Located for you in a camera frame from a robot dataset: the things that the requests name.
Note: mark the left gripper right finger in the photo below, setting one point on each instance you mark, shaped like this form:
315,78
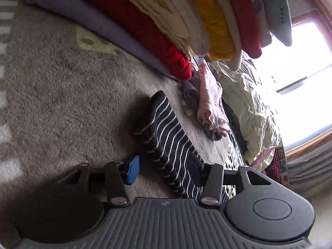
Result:
210,184

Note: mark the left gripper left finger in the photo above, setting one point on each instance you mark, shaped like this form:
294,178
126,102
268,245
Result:
117,176

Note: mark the black white striped shirt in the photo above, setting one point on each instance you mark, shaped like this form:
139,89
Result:
168,148

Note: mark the pink folded baby clothes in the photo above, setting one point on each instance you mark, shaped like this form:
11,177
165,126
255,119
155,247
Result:
203,93

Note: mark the stack of folded clothes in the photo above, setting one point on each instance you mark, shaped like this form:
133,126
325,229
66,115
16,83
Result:
166,34

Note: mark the dark red dotted cloth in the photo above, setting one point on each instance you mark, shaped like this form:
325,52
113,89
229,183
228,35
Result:
273,171

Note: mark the cream pink crumpled duvet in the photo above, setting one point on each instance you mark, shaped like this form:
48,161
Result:
252,103

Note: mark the grey curtain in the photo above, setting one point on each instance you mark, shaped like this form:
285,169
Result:
310,171

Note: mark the mickey mouse brown blanket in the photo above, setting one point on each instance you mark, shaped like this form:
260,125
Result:
69,96

